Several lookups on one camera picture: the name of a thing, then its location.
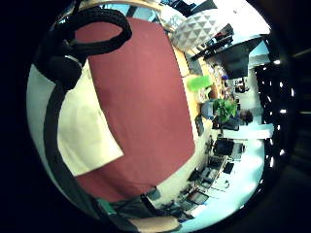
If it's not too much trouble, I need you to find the cream white cloth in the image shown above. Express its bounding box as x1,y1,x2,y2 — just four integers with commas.
57,59,124,178

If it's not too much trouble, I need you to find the dark red cloth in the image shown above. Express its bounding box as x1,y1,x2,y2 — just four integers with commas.
72,16,197,203

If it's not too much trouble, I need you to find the bright green object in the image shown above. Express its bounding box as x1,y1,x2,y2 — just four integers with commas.
187,75,214,92

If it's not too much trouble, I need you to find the black tablet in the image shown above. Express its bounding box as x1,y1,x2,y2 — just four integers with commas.
193,115,206,137

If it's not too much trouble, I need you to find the blue plant pot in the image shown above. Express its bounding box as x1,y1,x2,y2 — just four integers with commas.
201,100,216,120

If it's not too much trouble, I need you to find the the person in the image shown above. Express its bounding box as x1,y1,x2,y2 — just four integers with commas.
108,193,163,219

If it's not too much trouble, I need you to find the green potted plant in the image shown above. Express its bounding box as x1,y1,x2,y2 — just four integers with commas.
213,97,238,124

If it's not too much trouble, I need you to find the large black monitor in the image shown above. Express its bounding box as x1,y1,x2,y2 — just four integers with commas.
207,37,263,81

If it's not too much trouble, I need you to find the small black monitor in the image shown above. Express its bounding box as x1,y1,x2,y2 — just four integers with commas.
213,138,235,157

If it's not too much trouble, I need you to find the dark framed screen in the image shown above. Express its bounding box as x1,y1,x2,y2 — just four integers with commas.
188,189,210,206

